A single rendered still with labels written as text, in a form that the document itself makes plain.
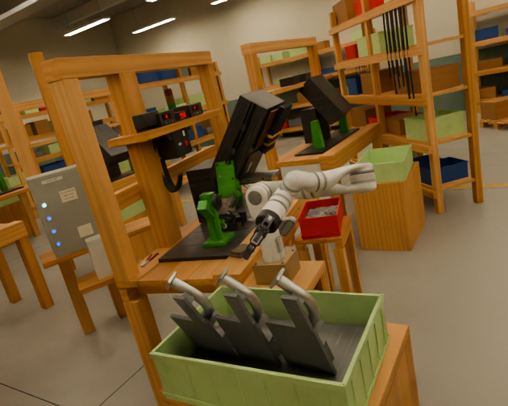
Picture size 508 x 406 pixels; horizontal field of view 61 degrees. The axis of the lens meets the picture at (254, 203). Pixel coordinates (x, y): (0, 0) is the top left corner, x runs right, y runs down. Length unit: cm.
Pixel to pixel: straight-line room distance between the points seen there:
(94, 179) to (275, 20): 1043
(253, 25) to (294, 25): 122
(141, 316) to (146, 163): 80
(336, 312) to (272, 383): 40
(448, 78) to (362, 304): 351
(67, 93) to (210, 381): 135
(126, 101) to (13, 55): 1137
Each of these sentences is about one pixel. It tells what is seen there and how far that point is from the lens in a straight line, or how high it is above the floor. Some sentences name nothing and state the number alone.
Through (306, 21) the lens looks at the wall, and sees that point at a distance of 1180.
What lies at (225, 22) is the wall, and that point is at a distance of 1299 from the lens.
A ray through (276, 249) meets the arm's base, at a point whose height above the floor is 99.
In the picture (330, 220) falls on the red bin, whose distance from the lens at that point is 229.
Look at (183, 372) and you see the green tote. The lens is 137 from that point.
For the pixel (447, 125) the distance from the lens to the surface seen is 471.
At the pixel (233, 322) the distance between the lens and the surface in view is 128.
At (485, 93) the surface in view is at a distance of 1037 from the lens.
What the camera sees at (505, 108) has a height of 30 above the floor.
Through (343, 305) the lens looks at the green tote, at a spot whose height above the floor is 92.
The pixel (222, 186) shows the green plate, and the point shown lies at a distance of 247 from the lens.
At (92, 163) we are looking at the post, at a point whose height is 147.
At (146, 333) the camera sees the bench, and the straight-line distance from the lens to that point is 234.
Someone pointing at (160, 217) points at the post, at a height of 107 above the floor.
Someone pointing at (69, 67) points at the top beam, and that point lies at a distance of 212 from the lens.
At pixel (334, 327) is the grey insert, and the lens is 150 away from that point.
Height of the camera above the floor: 167
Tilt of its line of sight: 16 degrees down
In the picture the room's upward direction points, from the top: 13 degrees counter-clockwise
